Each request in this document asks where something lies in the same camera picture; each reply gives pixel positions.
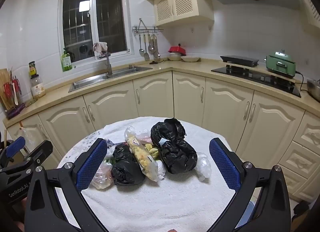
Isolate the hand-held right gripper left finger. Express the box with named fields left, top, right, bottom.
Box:
left=24, top=138, right=110, bottom=232

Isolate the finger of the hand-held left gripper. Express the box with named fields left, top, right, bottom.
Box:
left=23, top=140, right=53, bottom=170
left=5, top=136, right=26, bottom=159

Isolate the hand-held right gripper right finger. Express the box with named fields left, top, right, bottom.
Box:
left=207, top=138, right=292, bottom=232

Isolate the clear plastic bag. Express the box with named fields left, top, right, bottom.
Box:
left=196, top=152, right=212, bottom=182
left=19, top=122, right=38, bottom=152

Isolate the large black plastic bag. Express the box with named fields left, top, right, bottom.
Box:
left=150, top=118, right=198, bottom=174

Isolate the clear bag of food scraps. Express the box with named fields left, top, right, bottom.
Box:
left=89, top=158, right=115, bottom=190

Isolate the hanging clear plastic bag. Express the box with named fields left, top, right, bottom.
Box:
left=19, top=122, right=38, bottom=152

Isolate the cream cabinet door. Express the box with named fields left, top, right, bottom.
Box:
left=37, top=95, right=89, bottom=157
left=172, top=71, right=207, bottom=125
left=6, top=114, right=63, bottom=167
left=202, top=78, right=255, bottom=152
left=132, top=71, right=173, bottom=119
left=235, top=91, right=306, bottom=170
left=83, top=81, right=138, bottom=132

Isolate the small black plastic bag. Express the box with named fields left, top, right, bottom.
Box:
left=111, top=143, right=146, bottom=186

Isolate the dark purple item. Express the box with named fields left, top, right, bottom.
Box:
left=6, top=104, right=27, bottom=120

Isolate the yellow snack packet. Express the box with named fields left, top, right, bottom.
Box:
left=124, top=126, right=160, bottom=182

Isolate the pink packet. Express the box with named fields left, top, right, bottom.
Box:
left=136, top=133, right=152, bottom=145

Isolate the chopstick holder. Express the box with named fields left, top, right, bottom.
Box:
left=2, top=68, right=25, bottom=112

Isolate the banana peel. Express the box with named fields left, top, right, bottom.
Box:
left=146, top=143, right=160, bottom=160

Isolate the large glass jar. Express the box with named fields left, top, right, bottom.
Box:
left=30, top=74, right=46, bottom=100

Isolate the white crumpled tissue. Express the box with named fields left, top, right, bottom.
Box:
left=154, top=161, right=167, bottom=181

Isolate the wooden cutting board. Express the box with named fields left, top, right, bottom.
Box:
left=0, top=69, right=12, bottom=110

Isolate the small jar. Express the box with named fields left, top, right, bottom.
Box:
left=28, top=61, right=38, bottom=77

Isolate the cream drawer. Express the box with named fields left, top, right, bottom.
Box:
left=292, top=112, right=320, bottom=147
left=285, top=141, right=320, bottom=180
left=284, top=172, right=320, bottom=202

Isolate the steel sink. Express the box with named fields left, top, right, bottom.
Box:
left=68, top=65, right=153, bottom=93

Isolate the black gas stove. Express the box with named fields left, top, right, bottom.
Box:
left=211, top=67, right=302, bottom=98

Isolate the green dish soap bottle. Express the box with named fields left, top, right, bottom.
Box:
left=61, top=48, right=73, bottom=72

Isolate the metal faucet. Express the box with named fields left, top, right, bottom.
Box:
left=99, top=52, right=113, bottom=76

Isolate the black griddle pan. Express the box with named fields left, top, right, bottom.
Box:
left=220, top=55, right=260, bottom=68

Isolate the green electric grill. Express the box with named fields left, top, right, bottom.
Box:
left=265, top=49, right=297, bottom=72

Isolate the steel pot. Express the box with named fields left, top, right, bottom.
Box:
left=306, top=78, right=320, bottom=102

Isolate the pale cloth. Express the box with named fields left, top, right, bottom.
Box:
left=93, top=42, right=108, bottom=53

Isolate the metal spatula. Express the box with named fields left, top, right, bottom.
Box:
left=143, top=34, right=150, bottom=61

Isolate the red lid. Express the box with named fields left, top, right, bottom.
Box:
left=168, top=44, right=187, bottom=56

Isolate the window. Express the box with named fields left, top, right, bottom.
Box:
left=59, top=0, right=132, bottom=66

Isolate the black power cable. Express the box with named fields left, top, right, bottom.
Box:
left=295, top=70, right=308, bottom=91

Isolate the metal wall rack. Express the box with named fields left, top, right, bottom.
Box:
left=132, top=18, right=164, bottom=33

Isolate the lattice door wall cabinet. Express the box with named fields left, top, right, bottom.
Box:
left=153, top=0, right=215, bottom=27

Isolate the cream wall cabinet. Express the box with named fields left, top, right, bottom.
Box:
left=299, top=0, right=320, bottom=33

